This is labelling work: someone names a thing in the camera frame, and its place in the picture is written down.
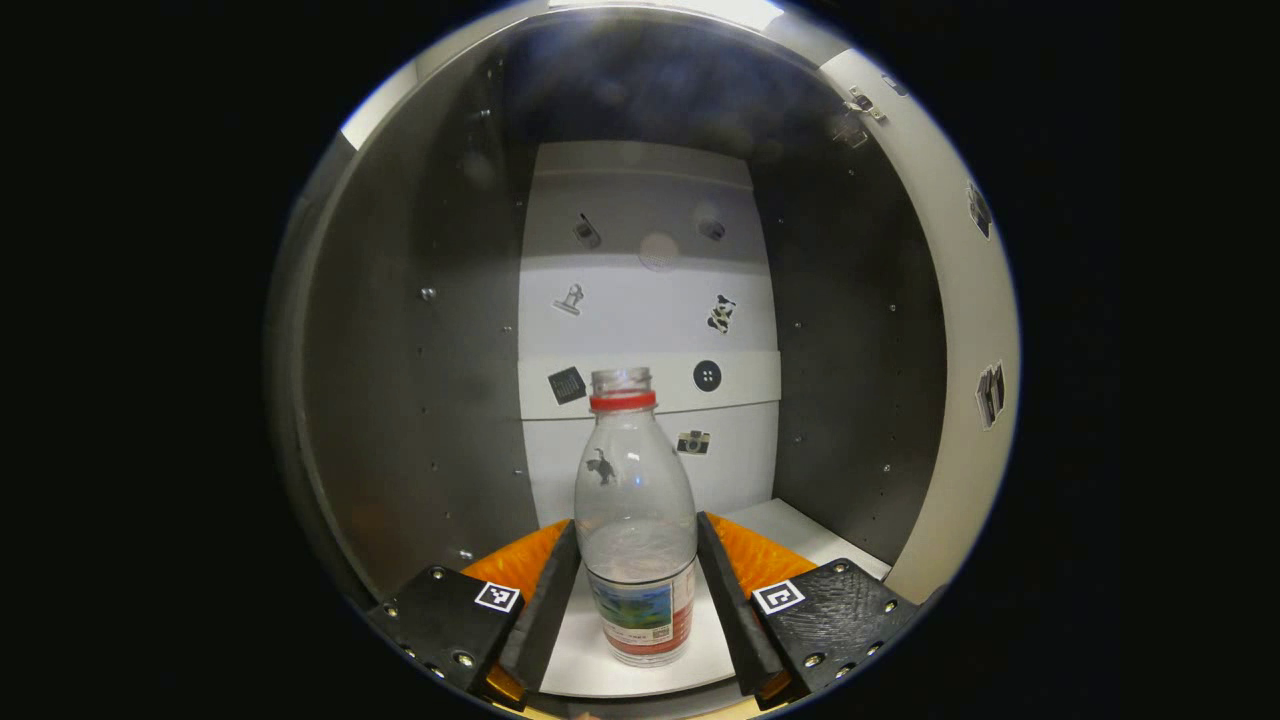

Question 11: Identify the grey cabinet door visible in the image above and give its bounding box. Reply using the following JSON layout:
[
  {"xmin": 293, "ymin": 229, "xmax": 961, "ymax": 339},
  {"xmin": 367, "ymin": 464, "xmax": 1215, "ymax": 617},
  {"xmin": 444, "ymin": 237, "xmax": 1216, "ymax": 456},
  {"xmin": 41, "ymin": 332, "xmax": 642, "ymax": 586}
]
[{"xmin": 820, "ymin": 48, "xmax": 1023, "ymax": 606}]

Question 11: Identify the clear plastic bottle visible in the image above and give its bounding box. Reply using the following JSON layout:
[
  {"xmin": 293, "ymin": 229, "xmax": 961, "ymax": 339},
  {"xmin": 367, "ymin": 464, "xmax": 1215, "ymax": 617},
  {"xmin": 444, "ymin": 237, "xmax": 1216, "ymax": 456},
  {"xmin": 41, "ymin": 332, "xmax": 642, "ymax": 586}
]
[{"xmin": 574, "ymin": 367, "xmax": 698, "ymax": 668}]

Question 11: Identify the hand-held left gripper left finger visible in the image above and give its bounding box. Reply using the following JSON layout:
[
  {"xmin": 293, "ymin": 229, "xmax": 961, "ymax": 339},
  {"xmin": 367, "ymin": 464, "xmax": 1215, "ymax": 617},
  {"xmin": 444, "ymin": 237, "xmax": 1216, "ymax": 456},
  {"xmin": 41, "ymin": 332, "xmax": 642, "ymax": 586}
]
[{"xmin": 368, "ymin": 518, "xmax": 583, "ymax": 713}]

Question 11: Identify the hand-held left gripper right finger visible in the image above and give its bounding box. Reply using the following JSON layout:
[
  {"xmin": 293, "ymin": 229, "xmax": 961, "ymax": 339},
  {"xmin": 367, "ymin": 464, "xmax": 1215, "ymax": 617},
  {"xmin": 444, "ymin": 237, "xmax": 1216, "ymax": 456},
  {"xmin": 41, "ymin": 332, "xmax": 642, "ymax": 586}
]
[{"xmin": 697, "ymin": 512, "xmax": 921, "ymax": 711}]

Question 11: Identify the metal door hinge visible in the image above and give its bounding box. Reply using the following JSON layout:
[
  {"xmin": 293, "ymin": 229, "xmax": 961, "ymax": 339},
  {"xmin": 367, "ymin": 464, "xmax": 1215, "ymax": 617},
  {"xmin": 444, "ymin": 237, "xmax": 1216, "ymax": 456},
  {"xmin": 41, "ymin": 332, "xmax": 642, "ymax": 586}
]
[{"xmin": 830, "ymin": 86, "xmax": 888, "ymax": 148}]

